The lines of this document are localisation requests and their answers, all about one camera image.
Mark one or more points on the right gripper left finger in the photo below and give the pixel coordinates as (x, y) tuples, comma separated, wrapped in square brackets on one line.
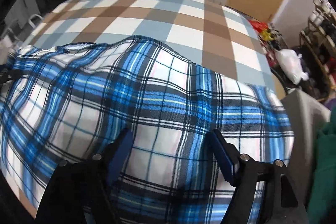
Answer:
[(80, 192)]

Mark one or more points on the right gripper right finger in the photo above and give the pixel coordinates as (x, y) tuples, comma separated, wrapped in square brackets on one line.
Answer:
[(279, 203)]

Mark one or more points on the blue white plaid garment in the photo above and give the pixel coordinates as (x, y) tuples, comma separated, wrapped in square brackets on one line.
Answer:
[(73, 100)]

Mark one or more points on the green folded garment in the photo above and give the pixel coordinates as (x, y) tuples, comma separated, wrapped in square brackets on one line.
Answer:
[(321, 207)]

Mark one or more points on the grey storage box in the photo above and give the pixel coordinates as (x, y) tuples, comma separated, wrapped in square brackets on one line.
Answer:
[(306, 116)]

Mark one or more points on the white plastic bag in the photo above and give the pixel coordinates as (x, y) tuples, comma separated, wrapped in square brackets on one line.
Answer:
[(290, 63)]

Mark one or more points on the checkered bed sheet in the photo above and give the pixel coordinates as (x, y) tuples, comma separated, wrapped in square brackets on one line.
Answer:
[(210, 35)]

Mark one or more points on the red plastic bag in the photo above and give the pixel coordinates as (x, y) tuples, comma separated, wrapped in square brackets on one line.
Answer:
[(260, 27)]

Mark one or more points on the wooden shoe rack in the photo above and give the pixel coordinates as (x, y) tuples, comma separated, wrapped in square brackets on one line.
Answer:
[(318, 41)]

